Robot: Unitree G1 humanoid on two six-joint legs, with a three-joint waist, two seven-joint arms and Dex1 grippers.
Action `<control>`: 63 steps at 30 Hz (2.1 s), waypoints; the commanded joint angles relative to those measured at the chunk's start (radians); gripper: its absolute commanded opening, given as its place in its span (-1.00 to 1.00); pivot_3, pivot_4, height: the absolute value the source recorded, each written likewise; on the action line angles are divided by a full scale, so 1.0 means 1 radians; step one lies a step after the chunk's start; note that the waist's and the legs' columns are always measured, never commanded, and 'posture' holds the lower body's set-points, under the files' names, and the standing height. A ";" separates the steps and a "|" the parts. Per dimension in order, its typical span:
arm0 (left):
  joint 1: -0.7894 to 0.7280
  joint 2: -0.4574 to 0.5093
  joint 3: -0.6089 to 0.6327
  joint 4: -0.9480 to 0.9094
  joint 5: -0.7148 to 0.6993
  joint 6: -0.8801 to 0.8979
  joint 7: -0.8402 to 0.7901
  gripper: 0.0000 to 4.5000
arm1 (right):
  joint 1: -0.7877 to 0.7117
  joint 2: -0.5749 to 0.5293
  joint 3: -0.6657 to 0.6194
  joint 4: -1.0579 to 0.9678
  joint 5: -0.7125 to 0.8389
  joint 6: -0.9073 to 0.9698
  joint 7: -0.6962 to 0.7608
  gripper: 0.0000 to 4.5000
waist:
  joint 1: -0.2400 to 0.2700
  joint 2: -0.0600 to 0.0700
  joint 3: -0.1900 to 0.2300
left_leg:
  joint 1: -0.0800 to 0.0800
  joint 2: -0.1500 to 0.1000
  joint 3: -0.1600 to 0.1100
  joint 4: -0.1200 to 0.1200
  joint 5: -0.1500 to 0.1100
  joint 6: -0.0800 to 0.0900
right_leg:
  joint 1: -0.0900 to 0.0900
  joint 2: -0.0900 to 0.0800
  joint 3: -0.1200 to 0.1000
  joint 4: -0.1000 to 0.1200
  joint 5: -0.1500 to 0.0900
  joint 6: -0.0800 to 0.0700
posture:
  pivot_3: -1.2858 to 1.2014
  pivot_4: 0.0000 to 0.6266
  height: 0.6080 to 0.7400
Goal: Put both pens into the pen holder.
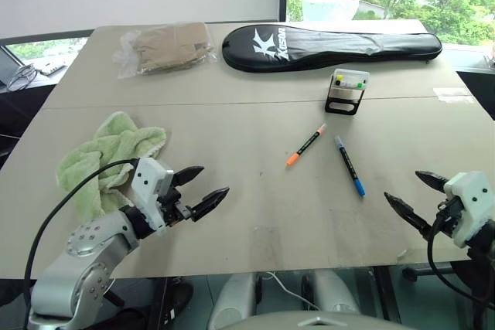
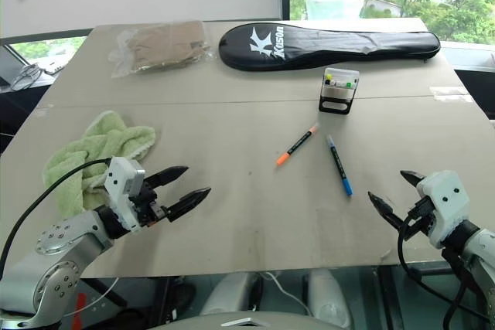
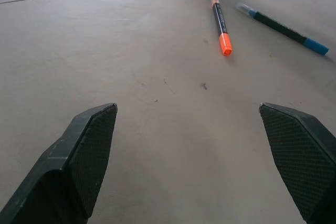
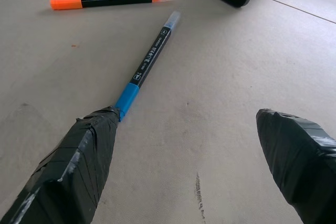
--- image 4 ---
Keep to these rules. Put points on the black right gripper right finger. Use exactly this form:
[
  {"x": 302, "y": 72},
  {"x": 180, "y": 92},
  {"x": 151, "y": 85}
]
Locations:
[{"x": 302, "y": 161}]

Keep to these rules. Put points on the blue capped black marker pen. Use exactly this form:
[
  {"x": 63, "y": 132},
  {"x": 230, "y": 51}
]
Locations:
[{"x": 148, "y": 66}]

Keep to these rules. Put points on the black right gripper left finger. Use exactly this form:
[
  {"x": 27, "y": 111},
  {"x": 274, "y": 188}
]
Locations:
[{"x": 71, "y": 171}]

